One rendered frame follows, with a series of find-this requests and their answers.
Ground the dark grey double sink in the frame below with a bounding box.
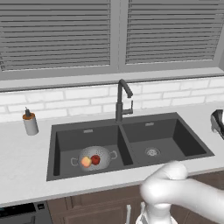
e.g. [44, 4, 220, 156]
[45, 112, 215, 182]

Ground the silver perforated colander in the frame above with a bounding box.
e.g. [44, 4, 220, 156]
[70, 145, 118, 172]

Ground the yellow orange peach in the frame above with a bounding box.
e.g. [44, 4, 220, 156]
[80, 157, 92, 168]

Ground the grey window with blinds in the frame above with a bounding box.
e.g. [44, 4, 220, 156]
[0, 0, 224, 92]

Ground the black dishwasher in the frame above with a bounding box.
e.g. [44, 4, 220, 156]
[0, 200, 53, 224]

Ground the red apple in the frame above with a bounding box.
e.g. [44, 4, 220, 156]
[90, 155, 102, 165]

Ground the dark grey sink faucet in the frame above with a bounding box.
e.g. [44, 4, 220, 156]
[115, 78, 135, 123]

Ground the white soap dispenser bottle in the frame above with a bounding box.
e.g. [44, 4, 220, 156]
[22, 106, 39, 137]

